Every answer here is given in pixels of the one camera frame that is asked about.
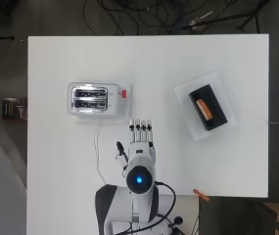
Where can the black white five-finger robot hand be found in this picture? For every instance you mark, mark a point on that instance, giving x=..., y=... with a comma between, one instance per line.
x=141, y=148

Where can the orange-crusted toast slice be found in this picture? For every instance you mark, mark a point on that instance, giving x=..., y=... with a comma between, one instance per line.
x=204, y=109

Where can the white seven-joint robot arm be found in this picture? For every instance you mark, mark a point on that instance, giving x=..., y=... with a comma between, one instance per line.
x=140, y=199

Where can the orange clamp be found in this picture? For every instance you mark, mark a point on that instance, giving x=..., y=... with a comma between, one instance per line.
x=201, y=195

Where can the black round plug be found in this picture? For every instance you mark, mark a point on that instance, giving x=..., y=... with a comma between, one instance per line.
x=178, y=220

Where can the black foam block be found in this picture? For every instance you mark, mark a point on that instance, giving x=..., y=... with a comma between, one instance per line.
x=218, y=111

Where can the dark red-black box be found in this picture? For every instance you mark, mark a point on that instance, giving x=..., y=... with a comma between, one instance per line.
x=13, y=108

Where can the black tripod legs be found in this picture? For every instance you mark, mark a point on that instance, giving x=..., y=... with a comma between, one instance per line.
x=230, y=16

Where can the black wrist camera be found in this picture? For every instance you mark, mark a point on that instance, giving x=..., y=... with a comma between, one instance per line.
x=120, y=149

